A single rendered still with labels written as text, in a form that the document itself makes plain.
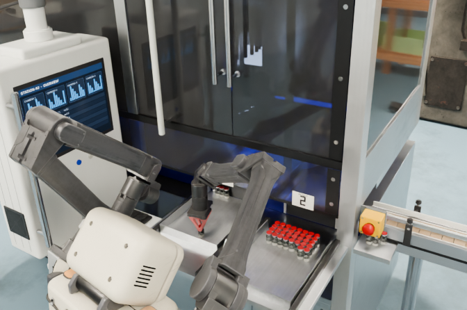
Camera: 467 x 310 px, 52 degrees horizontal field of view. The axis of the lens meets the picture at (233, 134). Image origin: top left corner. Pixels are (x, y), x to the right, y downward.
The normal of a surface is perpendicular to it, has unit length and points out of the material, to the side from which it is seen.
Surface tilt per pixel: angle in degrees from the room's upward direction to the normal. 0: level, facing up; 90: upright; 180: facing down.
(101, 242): 48
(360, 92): 90
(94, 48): 90
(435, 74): 90
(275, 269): 0
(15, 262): 0
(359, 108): 90
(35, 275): 0
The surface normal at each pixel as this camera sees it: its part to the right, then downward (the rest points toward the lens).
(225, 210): -0.03, -0.91
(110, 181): 0.85, 0.20
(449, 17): -0.60, 0.35
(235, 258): 0.52, -0.41
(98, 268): -0.51, -0.37
